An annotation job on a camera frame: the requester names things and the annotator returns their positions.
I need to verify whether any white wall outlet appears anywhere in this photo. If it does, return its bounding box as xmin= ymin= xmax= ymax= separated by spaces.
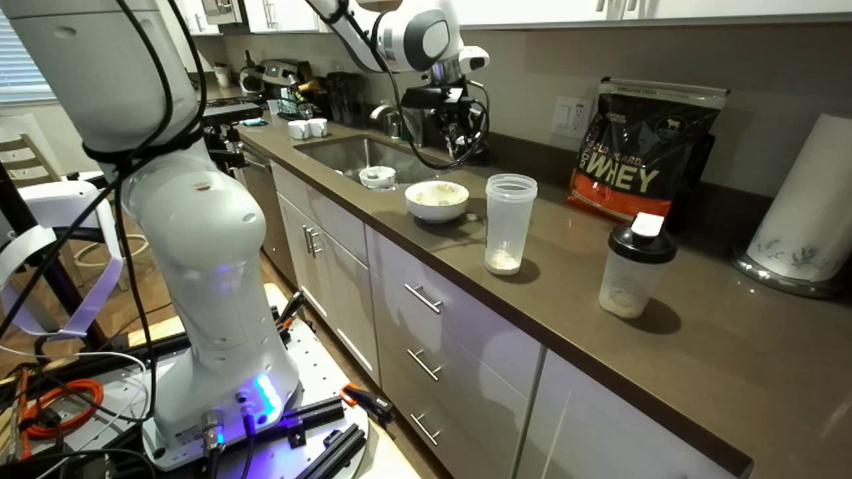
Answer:
xmin=552 ymin=97 xmax=590 ymax=138

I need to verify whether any steel kitchen sink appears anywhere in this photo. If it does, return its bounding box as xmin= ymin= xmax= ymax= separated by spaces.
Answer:
xmin=299 ymin=136 xmax=435 ymax=190

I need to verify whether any white cups pair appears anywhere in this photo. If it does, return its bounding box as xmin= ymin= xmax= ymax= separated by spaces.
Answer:
xmin=287 ymin=118 xmax=327 ymax=142

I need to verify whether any white paper towel roll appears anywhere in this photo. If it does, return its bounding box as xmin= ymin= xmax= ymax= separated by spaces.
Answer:
xmin=735 ymin=114 xmax=852 ymax=299

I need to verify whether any drawer handle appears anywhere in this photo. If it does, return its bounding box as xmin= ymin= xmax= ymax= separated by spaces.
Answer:
xmin=408 ymin=413 xmax=441 ymax=446
xmin=404 ymin=349 xmax=441 ymax=384
xmin=404 ymin=281 xmax=445 ymax=315

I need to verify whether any small white container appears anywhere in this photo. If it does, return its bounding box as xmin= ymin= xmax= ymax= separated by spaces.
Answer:
xmin=360 ymin=166 xmax=397 ymax=191

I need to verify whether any drawer handle bottom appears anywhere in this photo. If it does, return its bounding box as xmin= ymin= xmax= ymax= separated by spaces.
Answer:
xmin=408 ymin=413 xmax=441 ymax=446

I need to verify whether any drawer handle top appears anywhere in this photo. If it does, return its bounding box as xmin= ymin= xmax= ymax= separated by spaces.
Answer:
xmin=404 ymin=281 xmax=445 ymax=315

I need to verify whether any drawer handle middle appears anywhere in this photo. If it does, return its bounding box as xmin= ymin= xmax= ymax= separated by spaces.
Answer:
xmin=404 ymin=349 xmax=441 ymax=384

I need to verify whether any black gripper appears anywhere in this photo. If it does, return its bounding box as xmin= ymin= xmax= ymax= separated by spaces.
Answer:
xmin=401 ymin=86 xmax=490 ymax=159

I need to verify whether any translucent shaker bottle black lid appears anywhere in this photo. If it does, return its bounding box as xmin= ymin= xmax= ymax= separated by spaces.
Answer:
xmin=598 ymin=214 xmax=676 ymax=319

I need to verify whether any open translucent shaker bottle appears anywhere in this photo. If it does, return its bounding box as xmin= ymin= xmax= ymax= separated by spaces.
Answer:
xmin=485 ymin=172 xmax=538 ymax=275

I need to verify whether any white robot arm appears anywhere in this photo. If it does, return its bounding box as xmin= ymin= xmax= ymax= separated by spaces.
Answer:
xmin=2 ymin=0 xmax=299 ymax=470

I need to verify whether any black coffee machine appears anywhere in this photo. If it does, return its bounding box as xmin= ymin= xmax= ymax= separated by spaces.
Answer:
xmin=239 ymin=58 xmax=320 ymax=119

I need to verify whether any chrome faucet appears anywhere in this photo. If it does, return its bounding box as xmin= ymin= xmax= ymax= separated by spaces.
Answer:
xmin=369 ymin=105 xmax=415 ymax=144

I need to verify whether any orange cable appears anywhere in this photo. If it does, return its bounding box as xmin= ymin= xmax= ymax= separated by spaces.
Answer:
xmin=19 ymin=375 xmax=107 ymax=442

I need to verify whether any black whey protein bag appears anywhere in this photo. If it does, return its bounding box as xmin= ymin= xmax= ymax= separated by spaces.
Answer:
xmin=568 ymin=78 xmax=729 ymax=218

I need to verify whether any white bowl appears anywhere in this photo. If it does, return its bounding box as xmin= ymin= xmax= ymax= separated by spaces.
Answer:
xmin=404 ymin=182 xmax=468 ymax=223

